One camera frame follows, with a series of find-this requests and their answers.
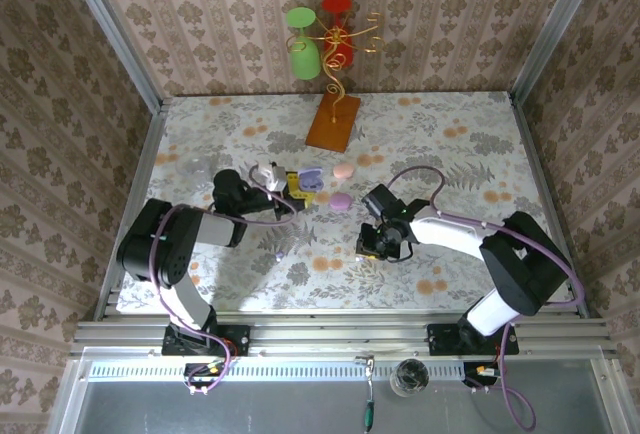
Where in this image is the clear plastic cup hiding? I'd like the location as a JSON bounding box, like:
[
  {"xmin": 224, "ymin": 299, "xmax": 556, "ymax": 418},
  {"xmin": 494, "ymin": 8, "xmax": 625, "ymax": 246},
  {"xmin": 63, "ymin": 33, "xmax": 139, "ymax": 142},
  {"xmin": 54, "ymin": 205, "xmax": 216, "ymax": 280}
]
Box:
[{"xmin": 175, "ymin": 156, "xmax": 214, "ymax": 179}]

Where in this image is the floral patterned tablecloth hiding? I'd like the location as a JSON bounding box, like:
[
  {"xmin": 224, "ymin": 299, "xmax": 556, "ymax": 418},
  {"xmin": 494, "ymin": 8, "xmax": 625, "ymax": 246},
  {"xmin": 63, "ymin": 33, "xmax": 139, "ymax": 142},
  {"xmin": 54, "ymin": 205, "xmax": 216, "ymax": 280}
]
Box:
[{"xmin": 115, "ymin": 92, "xmax": 576, "ymax": 313}]

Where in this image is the clear drinking glass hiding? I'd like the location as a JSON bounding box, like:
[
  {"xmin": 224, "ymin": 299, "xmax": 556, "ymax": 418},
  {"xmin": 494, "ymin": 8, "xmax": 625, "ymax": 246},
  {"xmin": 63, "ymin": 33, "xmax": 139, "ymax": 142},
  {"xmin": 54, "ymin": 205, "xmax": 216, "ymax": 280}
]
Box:
[{"xmin": 389, "ymin": 357, "xmax": 431, "ymax": 398}]

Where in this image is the green plastic wine glass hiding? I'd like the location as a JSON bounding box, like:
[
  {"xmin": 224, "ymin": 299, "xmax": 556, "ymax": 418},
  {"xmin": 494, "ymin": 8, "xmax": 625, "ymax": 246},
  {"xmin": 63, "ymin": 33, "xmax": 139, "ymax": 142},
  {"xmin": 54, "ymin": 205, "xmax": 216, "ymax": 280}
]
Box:
[{"xmin": 285, "ymin": 6, "xmax": 321, "ymax": 81}]

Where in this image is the red plastic wine glass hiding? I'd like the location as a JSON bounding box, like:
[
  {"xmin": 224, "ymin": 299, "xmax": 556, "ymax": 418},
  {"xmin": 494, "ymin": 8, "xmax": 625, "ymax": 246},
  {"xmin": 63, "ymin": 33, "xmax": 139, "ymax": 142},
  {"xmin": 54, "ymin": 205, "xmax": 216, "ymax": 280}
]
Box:
[{"xmin": 319, "ymin": 0, "xmax": 357, "ymax": 69}]

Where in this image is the black power connector block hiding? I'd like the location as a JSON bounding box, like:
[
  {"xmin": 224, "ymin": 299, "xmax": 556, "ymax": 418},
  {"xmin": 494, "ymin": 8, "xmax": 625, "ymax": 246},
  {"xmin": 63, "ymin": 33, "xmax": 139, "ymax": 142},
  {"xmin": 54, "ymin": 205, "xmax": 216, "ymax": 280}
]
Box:
[
  {"xmin": 183, "ymin": 361, "xmax": 227, "ymax": 396},
  {"xmin": 462, "ymin": 361, "xmax": 501, "ymax": 393}
]

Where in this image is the grey sheet metal tray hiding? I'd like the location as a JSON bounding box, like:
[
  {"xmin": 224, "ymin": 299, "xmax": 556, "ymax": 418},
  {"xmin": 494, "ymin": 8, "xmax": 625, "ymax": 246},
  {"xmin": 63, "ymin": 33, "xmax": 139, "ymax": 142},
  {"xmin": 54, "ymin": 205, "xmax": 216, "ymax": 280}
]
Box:
[{"xmin": 49, "ymin": 353, "xmax": 619, "ymax": 434}]

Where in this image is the gold wire rack wooden base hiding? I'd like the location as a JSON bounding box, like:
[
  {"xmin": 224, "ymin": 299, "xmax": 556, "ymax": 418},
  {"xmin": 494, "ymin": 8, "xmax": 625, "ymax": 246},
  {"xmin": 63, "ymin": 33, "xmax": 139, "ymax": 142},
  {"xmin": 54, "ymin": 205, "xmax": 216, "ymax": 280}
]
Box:
[{"xmin": 285, "ymin": 11, "xmax": 386, "ymax": 154}]

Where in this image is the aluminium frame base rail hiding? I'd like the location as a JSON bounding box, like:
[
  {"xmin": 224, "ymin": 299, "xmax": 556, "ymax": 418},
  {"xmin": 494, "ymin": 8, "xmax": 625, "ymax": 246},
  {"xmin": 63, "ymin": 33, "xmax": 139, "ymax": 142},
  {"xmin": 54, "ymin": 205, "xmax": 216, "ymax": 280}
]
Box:
[{"xmin": 69, "ymin": 311, "xmax": 619, "ymax": 358}]

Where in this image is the aluminium frame side rail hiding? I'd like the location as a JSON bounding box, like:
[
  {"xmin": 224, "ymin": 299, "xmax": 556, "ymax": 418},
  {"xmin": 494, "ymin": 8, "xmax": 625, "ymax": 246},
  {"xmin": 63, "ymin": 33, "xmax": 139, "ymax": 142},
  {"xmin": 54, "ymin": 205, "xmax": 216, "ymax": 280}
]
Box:
[
  {"xmin": 509, "ymin": 93, "xmax": 594, "ymax": 318},
  {"xmin": 93, "ymin": 98, "xmax": 169, "ymax": 323}
]

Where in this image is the green handled screwdriver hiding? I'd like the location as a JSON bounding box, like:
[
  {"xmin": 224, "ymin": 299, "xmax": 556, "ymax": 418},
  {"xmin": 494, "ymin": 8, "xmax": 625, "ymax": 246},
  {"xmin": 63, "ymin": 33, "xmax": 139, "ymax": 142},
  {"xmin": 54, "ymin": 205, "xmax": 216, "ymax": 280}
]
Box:
[{"xmin": 353, "ymin": 353, "xmax": 379, "ymax": 434}]

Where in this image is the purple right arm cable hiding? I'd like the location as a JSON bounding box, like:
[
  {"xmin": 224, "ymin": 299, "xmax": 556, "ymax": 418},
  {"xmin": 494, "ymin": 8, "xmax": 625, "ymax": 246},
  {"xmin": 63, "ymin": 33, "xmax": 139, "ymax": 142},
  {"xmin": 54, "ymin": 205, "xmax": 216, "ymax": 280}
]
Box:
[{"xmin": 384, "ymin": 165, "xmax": 587, "ymax": 429}]

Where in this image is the aluminium frame post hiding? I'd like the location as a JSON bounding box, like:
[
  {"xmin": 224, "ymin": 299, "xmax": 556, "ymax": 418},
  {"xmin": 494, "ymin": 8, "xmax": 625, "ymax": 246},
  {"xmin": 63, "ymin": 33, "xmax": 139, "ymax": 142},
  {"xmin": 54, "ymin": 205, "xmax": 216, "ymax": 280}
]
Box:
[
  {"xmin": 55, "ymin": 0, "xmax": 167, "ymax": 113},
  {"xmin": 508, "ymin": 0, "xmax": 610, "ymax": 105}
]

